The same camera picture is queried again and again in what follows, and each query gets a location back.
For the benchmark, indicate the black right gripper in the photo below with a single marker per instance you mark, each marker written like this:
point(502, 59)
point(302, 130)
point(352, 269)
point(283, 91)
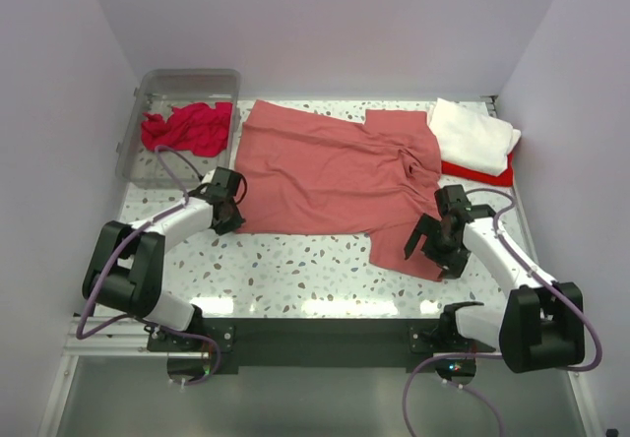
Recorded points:
point(427, 224)

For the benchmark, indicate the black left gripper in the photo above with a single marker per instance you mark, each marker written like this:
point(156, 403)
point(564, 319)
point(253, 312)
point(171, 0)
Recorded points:
point(234, 222)

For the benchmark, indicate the salmon pink t shirt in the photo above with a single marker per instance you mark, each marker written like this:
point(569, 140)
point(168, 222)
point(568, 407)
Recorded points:
point(311, 174)

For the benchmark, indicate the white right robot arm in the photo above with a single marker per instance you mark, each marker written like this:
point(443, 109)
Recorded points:
point(522, 289)

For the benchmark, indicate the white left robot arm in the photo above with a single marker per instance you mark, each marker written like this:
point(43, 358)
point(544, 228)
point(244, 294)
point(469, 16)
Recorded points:
point(126, 269)

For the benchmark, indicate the crumpled red t shirt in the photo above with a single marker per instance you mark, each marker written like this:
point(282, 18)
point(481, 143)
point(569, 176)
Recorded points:
point(198, 128)

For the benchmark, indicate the folded red t shirt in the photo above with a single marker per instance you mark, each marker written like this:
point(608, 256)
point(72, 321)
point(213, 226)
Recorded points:
point(505, 179)

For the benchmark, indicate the clear plastic bin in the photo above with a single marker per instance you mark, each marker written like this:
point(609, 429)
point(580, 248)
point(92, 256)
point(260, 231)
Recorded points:
point(159, 91)

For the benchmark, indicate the folded white t shirt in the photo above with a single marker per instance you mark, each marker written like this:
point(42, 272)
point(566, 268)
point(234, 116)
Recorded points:
point(471, 139)

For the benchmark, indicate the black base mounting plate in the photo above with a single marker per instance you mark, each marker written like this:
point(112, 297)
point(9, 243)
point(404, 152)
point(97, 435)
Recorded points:
point(308, 343)

